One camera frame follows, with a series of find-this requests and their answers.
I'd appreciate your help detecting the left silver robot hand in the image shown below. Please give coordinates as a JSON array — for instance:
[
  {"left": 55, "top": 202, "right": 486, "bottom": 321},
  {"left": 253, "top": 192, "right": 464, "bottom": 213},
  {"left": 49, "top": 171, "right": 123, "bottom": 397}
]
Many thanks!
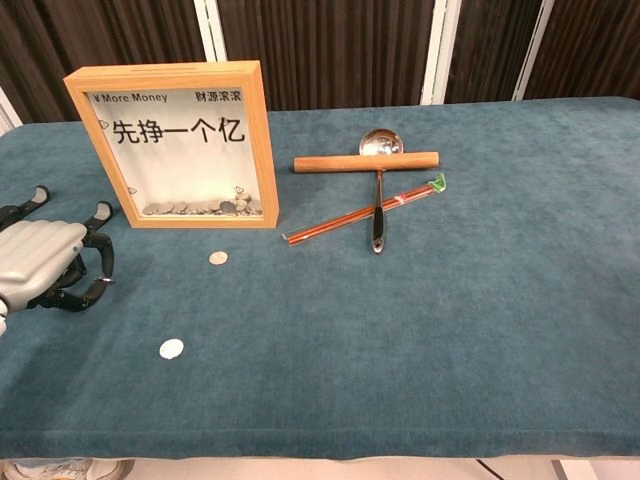
[{"left": 0, "top": 219, "right": 116, "bottom": 315}]

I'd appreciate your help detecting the black folding laptop stand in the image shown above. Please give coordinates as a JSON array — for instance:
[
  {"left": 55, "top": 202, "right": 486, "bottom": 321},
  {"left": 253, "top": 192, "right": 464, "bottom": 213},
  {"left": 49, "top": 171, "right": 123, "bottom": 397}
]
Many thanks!
[{"left": 0, "top": 184, "right": 115, "bottom": 239}]

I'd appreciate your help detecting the white sneaker under table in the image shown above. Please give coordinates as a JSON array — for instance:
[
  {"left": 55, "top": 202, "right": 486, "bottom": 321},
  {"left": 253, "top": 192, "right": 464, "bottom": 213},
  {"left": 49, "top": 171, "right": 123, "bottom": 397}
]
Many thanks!
[{"left": 2, "top": 457, "right": 136, "bottom": 480}]

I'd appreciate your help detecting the wrapped red chopsticks pair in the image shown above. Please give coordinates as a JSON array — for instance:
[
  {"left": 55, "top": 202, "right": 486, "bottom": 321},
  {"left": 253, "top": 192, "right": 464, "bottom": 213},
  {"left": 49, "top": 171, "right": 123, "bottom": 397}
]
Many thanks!
[{"left": 282, "top": 172, "right": 448, "bottom": 248}]

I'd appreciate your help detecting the wooden rolling pin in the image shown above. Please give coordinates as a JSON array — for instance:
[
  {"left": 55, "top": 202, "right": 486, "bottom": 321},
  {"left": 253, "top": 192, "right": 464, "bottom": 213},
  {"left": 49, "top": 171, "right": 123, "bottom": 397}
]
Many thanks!
[{"left": 293, "top": 151, "right": 441, "bottom": 176}]

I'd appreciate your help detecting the stainless steel ladle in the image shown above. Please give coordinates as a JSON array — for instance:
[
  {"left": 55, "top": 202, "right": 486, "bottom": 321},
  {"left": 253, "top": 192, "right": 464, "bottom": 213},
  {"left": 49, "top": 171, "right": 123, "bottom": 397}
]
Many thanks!
[{"left": 358, "top": 128, "right": 405, "bottom": 255}]

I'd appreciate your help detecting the blue tablecloth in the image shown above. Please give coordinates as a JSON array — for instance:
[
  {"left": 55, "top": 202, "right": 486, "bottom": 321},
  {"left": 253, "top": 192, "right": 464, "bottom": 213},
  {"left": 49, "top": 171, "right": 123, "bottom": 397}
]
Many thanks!
[{"left": 0, "top": 96, "right": 640, "bottom": 461}]

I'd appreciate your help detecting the white partition post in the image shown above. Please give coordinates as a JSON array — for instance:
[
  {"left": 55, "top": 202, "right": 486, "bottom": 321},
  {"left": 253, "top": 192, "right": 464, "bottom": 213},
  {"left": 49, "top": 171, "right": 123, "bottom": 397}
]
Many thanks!
[
  {"left": 513, "top": 0, "right": 556, "bottom": 102},
  {"left": 193, "top": 0, "right": 230, "bottom": 64},
  {"left": 421, "top": 0, "right": 462, "bottom": 106},
  {"left": 0, "top": 85, "right": 24, "bottom": 136}
]

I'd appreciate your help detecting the wooden coin box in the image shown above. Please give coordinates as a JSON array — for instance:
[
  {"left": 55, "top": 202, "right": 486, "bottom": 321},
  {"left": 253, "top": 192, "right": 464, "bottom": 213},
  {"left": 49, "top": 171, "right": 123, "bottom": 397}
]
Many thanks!
[{"left": 63, "top": 60, "right": 281, "bottom": 231}]

